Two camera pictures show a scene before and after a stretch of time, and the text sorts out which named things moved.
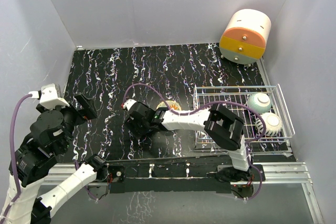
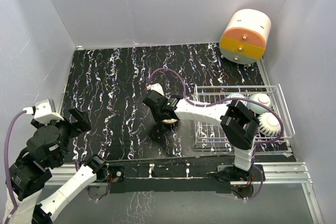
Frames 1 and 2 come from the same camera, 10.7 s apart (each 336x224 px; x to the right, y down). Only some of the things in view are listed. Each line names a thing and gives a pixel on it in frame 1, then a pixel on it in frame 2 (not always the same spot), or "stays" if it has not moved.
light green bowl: x=260 y=103 stays
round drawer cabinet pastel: x=244 y=40 stays
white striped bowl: x=273 y=122 stays
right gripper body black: x=138 y=128 -> x=158 y=117
